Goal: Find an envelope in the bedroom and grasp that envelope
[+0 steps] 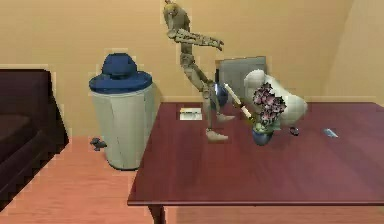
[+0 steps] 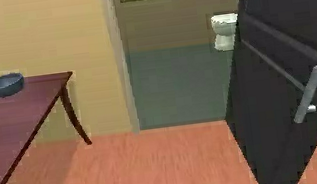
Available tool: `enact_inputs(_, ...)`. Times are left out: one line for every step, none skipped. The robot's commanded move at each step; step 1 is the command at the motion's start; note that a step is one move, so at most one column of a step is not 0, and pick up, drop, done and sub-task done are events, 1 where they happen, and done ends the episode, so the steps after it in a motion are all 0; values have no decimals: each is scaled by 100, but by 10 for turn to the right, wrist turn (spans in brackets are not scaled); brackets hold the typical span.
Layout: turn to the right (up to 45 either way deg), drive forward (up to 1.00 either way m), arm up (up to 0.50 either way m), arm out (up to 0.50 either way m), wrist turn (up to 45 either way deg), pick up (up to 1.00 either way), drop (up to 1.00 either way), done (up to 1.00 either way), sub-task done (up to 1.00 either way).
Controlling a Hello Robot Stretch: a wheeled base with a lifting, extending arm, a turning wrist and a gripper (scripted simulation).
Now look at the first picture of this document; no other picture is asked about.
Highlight white envelope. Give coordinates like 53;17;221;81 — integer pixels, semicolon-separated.
179;107;203;121

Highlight wooden mannequin figure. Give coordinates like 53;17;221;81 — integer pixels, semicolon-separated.
162;0;236;142

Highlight white baseball bat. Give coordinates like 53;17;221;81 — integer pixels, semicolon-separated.
223;82;253;120

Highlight white bin with blue lid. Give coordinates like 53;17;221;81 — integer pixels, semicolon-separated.
88;52;162;171

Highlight purple flowers in blue pot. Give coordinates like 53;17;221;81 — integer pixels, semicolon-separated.
251;82;288;147

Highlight dark red wooden table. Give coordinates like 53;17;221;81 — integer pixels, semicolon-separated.
126;101;384;224

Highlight white rounded bag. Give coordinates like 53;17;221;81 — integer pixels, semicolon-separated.
243;69;309;127

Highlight small light blue object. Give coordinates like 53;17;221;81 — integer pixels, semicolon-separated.
322;128;339;139

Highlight dark brown sofa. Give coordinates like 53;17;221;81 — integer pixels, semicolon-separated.
0;68;70;212

